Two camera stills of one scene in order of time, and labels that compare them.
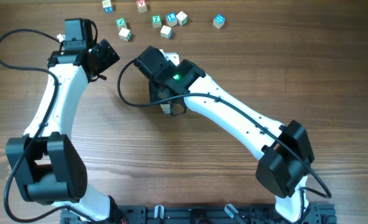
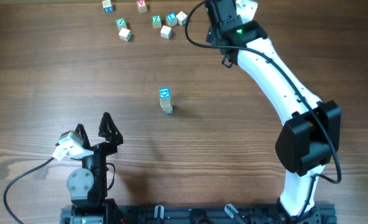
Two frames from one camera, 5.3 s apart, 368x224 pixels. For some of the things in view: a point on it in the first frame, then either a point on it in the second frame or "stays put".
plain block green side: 125,34 stays put
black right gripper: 154,94 → 211,38
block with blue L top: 171,19 stays put
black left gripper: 108,55 → 115,139
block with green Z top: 121,23 stays put
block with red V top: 142,5 stays put
